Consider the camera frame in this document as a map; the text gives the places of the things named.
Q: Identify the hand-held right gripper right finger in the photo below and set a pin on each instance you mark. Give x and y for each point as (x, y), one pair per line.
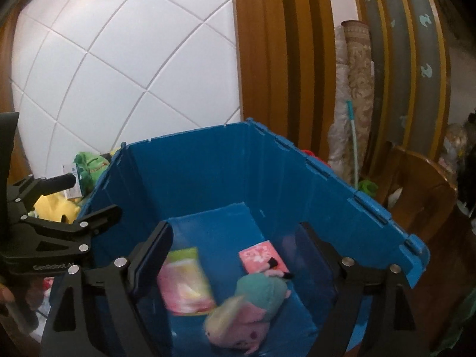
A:
(316, 256)

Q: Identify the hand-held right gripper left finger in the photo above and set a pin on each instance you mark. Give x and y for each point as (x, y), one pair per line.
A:
(156, 253)

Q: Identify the yellow pink wet wipes pack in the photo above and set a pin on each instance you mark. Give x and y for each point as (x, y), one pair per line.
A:
(186, 286)

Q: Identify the white carton box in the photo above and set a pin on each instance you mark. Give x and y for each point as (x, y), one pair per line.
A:
(73, 187)

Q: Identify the pink tissue packet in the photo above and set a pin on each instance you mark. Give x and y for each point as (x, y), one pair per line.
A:
(258, 256)

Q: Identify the wooden slatted partition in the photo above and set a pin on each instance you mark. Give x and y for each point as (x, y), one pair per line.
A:
(405, 44)

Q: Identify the beige patterned rolled carpet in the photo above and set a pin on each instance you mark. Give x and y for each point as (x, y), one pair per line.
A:
(359, 81)

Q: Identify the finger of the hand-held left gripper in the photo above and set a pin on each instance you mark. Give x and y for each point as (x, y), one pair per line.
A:
(93, 219)
(48, 186)

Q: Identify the clear plastic bag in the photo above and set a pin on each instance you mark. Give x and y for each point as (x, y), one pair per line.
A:
(455, 145)

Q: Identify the pale rolled cloth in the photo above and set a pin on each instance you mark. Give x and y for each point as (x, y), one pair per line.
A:
(340, 119)

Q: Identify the small bright green item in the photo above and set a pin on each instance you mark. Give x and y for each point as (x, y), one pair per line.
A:
(367, 186)

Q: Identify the blue plastic crate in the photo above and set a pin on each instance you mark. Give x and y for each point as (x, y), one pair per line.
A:
(208, 171)

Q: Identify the pig plush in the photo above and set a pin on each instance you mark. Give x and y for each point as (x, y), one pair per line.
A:
(260, 293)

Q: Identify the green plush toy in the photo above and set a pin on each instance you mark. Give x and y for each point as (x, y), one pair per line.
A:
(93, 167)

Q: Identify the yellow plush toy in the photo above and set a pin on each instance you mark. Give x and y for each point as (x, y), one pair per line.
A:
(55, 208)

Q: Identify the green cloth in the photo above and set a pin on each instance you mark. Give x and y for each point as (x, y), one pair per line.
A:
(459, 334)

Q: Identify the wooden chair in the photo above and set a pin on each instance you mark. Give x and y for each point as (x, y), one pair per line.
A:
(416, 189)

